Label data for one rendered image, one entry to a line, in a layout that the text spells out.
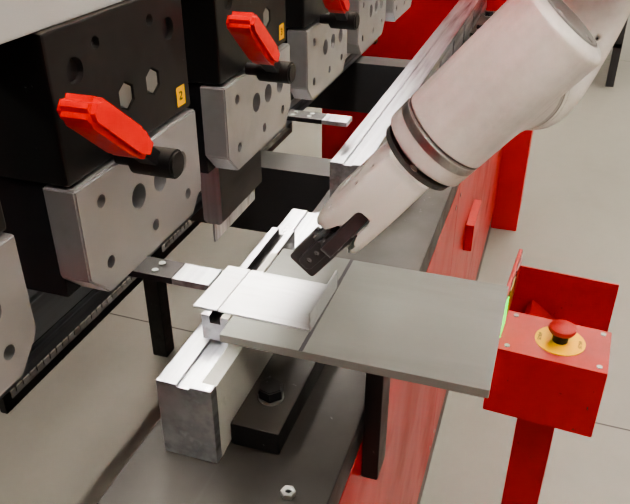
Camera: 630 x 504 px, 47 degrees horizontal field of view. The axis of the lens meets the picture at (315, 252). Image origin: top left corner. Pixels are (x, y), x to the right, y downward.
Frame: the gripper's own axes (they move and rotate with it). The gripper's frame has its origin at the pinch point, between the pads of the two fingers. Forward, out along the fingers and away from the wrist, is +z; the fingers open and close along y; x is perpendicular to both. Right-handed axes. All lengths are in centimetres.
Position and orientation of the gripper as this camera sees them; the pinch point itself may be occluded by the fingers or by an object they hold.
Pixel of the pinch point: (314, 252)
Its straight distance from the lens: 71.9
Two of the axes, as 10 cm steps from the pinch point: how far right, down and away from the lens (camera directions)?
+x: 7.3, 6.8, 1.1
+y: -3.1, 4.8, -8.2
